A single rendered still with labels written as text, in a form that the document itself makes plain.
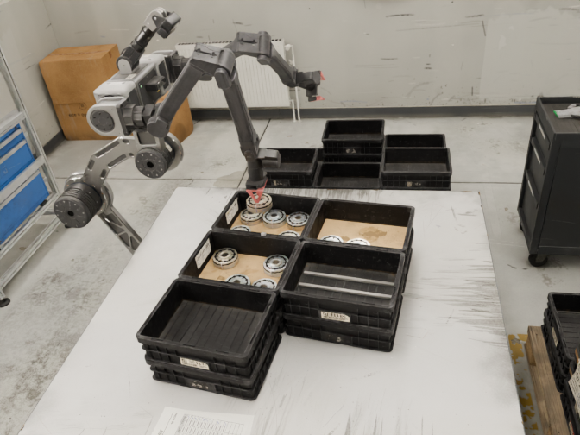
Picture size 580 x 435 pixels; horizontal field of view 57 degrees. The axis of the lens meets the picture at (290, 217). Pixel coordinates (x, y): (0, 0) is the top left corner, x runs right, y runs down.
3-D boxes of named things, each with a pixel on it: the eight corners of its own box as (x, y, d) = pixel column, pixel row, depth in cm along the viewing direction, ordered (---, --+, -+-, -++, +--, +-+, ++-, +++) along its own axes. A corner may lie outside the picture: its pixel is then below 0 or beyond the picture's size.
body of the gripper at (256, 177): (267, 175, 213) (266, 159, 208) (261, 189, 205) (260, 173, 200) (251, 174, 214) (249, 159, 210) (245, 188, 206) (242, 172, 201)
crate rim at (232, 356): (135, 342, 176) (133, 337, 175) (177, 281, 199) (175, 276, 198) (247, 363, 164) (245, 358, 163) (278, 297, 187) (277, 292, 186)
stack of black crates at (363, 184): (317, 231, 342) (313, 186, 322) (323, 205, 366) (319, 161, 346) (380, 233, 334) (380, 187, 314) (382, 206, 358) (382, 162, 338)
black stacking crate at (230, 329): (143, 361, 182) (134, 337, 175) (182, 300, 204) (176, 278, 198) (250, 383, 170) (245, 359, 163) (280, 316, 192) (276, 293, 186)
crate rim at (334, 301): (278, 297, 187) (277, 292, 186) (302, 244, 210) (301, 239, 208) (393, 314, 175) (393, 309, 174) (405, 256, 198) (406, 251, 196)
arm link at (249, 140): (217, 48, 168) (210, 72, 162) (234, 47, 167) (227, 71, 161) (248, 141, 203) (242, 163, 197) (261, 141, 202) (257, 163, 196)
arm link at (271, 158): (247, 134, 199) (243, 151, 194) (278, 135, 197) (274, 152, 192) (253, 154, 209) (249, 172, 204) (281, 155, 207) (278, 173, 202)
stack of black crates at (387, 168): (381, 234, 334) (381, 172, 308) (382, 206, 357) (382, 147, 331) (447, 236, 326) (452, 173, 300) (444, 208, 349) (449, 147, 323)
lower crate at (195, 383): (150, 381, 188) (141, 359, 181) (188, 320, 211) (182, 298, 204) (255, 405, 176) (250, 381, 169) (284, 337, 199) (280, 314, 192)
